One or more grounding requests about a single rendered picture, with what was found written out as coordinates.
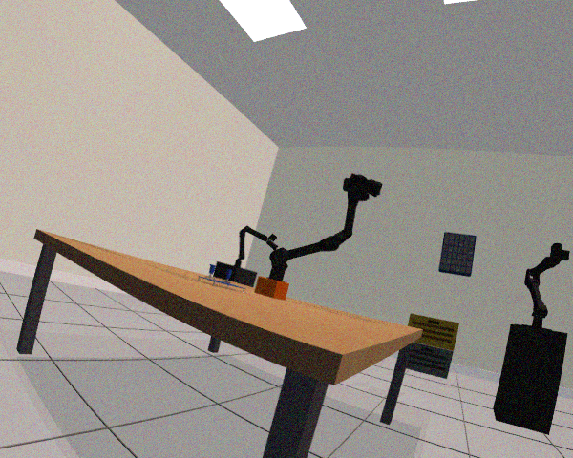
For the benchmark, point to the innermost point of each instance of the blue board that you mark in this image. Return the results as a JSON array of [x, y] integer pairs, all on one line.
[[228, 274]]

